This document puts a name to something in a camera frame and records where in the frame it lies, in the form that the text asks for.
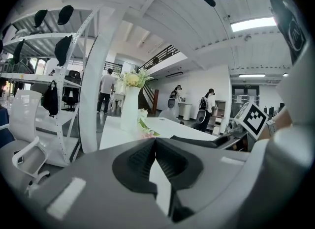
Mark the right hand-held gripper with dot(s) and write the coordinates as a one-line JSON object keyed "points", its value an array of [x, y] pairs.
{"points": [[254, 120]]}

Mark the yellow flower bouquet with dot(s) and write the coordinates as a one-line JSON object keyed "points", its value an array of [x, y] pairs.
{"points": [[134, 79]]}

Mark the dark staircase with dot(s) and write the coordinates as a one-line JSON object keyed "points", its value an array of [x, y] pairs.
{"points": [[150, 97]]}

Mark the white table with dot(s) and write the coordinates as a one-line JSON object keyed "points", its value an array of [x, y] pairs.
{"points": [[115, 134]]}

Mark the person's right forearm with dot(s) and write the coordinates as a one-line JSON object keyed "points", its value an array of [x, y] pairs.
{"points": [[283, 121]]}

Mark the white trash bin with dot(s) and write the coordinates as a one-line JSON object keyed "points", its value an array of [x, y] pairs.
{"points": [[187, 112]]}

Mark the white pillar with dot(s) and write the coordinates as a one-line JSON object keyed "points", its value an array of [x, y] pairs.
{"points": [[96, 88]]}

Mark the black cap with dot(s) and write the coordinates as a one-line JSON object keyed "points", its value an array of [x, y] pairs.
{"points": [[40, 18], [65, 14], [62, 49], [18, 51]]}

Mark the black office chair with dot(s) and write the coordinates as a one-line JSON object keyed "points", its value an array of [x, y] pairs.
{"points": [[71, 88]]}

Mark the gray armchair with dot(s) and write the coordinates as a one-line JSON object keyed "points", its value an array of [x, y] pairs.
{"points": [[169, 115]]}

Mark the black hanging bag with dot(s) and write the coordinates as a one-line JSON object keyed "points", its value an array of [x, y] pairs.
{"points": [[51, 99]]}

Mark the ceiling light panel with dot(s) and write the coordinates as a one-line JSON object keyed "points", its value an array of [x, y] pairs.
{"points": [[253, 24]]}

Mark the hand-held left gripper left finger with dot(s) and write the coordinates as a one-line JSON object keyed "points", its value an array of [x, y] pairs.
{"points": [[86, 186]]}

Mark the white mesh office chair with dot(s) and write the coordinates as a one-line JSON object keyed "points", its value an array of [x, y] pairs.
{"points": [[24, 115]]}

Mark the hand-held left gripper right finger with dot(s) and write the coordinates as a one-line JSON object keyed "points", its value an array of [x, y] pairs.
{"points": [[216, 174]]}

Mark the white flower bunch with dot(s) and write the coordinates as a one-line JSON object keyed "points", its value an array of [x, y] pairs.
{"points": [[143, 112]]}

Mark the white metal shelf rack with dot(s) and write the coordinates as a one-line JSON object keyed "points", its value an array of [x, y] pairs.
{"points": [[29, 77]]}

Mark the black mezzanine railing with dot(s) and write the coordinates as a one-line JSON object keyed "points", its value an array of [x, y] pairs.
{"points": [[160, 56]]}

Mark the white cabinet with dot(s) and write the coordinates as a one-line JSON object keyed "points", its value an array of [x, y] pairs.
{"points": [[220, 117]]}

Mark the white vase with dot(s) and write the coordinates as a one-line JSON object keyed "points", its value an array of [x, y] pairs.
{"points": [[130, 110]]}

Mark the white wristwatch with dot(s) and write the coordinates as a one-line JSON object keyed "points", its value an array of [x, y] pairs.
{"points": [[271, 128]]}

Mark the ceiling tube light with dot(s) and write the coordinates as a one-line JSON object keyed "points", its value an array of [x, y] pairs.
{"points": [[252, 75]]}

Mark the pink flower stem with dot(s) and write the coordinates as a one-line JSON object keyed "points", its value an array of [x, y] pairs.
{"points": [[147, 129]]}

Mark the black glass door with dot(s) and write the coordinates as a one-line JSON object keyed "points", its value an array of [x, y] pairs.
{"points": [[246, 100]]}

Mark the person's black printed t-shirt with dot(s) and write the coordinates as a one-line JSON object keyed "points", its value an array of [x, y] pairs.
{"points": [[288, 14]]}

